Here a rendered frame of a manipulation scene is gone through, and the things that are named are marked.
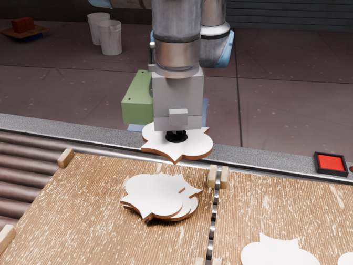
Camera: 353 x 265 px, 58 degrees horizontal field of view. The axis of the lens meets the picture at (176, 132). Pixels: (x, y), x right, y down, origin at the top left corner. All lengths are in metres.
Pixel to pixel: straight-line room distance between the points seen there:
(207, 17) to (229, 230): 0.59
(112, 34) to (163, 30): 3.71
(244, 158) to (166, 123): 0.41
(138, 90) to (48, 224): 0.60
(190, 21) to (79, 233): 0.48
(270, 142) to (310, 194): 1.82
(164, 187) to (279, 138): 2.05
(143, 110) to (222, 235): 0.56
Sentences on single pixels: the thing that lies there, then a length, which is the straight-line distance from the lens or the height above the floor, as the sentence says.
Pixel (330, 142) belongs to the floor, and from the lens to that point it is 2.81.
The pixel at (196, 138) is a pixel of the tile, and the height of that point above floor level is 1.13.
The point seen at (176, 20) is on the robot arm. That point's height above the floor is 1.36.
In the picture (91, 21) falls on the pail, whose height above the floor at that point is 0.32.
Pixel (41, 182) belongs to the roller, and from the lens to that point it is 0.91.
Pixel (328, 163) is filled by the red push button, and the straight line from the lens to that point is 0.96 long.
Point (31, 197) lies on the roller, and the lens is 0.88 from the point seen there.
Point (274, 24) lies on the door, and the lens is 5.46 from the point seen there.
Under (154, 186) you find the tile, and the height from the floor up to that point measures 0.98.
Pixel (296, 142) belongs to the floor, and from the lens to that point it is 2.71.
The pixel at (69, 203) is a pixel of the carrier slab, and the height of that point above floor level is 0.94.
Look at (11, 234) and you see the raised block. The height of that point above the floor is 0.95.
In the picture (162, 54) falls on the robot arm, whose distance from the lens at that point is 0.51.
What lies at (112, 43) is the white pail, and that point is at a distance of 4.24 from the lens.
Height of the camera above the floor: 1.48
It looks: 34 degrees down
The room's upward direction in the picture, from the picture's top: straight up
